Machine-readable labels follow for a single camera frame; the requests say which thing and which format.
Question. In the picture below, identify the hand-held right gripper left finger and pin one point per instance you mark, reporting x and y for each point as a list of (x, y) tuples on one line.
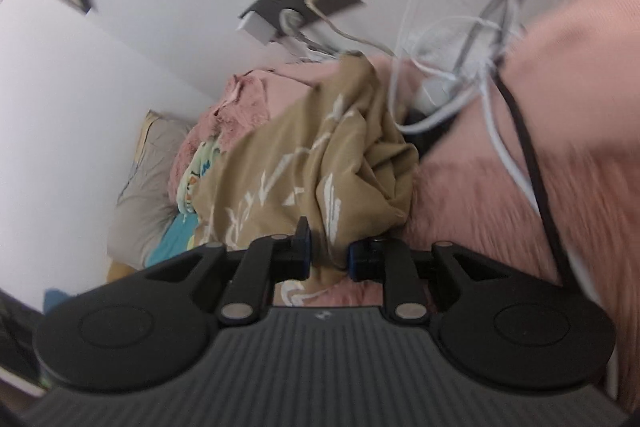
[(304, 252)]

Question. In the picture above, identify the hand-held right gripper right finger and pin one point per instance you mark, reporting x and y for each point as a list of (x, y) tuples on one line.
[(353, 263)]

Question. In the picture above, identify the tan printed t-shirt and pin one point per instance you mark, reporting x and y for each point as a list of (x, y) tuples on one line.
[(280, 177)]

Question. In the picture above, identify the green cartoon printed blanket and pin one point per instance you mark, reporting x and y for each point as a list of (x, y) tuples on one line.
[(197, 177)]

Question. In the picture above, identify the pink fluffy blanket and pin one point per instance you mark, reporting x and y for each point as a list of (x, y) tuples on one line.
[(475, 207)]

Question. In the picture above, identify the teal printed bed sheet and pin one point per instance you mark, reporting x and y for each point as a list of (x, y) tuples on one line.
[(170, 239)]

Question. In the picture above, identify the grey pillow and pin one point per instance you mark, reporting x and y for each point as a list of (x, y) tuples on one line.
[(145, 207)]

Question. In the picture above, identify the yellow pillow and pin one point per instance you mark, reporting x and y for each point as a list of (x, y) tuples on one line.
[(145, 132)]

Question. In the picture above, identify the white charger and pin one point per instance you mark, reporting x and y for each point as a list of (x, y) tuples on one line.
[(257, 27)]

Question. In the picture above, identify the blue folding chair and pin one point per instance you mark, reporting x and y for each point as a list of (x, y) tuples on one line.
[(56, 299)]

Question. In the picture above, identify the tan bed frame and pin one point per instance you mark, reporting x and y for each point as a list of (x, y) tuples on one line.
[(122, 271)]

